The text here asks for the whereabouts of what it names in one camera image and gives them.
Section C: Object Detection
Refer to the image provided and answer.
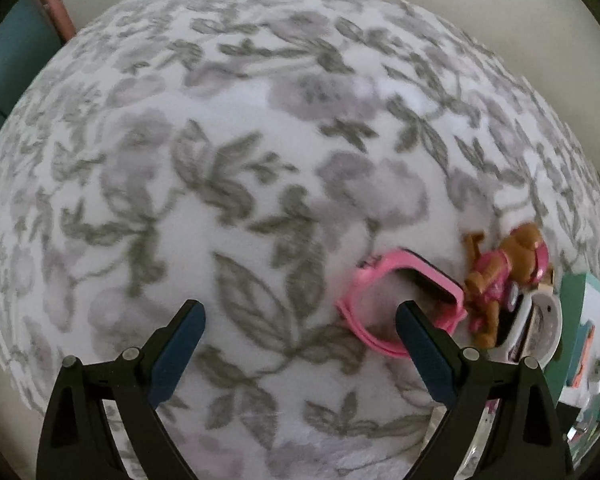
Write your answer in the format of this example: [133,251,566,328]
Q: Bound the brown toy dog figure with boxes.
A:
[462,223,551,349]

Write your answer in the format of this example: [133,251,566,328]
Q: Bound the white toy vehicle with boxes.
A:
[495,280,564,366]

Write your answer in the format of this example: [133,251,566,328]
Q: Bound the pink wooden post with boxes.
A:
[34,0,76,44]

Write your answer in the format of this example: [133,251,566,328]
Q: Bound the green and white book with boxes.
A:
[542,272,600,456]

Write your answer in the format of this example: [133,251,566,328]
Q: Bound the teal chair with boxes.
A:
[0,0,56,147]

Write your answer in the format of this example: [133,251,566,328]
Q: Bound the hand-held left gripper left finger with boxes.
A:
[36,300,206,480]

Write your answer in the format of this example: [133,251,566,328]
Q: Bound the pink smartwatch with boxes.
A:
[337,248,469,359]

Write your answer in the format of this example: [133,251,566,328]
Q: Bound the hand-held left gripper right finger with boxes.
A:
[396,301,573,480]

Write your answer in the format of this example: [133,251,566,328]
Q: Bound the blue and orange block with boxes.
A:
[567,322,594,389]

